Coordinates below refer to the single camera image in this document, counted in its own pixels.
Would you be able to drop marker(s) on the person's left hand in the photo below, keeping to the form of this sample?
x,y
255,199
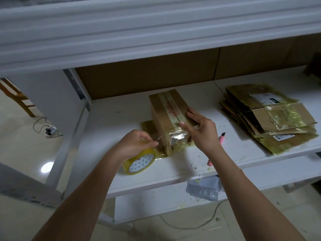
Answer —
x,y
131,143

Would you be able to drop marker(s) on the yellow tape roll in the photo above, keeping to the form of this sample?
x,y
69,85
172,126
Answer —
x,y
143,163

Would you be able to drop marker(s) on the person's left forearm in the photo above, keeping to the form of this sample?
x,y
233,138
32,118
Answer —
x,y
75,203

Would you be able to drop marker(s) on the person's right forearm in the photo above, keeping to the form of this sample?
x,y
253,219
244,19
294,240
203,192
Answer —
x,y
256,203

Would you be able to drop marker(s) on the person's right hand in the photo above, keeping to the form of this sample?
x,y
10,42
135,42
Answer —
x,y
205,135

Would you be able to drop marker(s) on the pink utility knife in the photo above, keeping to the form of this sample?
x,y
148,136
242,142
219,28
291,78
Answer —
x,y
220,139

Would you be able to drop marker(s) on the wooden chair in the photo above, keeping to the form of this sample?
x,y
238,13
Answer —
x,y
17,97

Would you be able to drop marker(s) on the large plain cardboard box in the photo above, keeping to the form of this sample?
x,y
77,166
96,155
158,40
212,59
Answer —
x,y
168,110

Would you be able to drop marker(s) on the labelled taped cardboard box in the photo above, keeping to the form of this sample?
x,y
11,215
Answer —
x,y
315,62

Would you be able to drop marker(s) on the white power strip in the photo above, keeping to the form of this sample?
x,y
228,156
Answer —
x,y
51,131

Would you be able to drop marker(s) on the stack of cardboard boxes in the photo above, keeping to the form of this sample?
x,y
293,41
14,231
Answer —
x,y
271,118

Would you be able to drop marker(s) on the white metal shelf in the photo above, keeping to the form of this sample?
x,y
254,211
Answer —
x,y
115,113

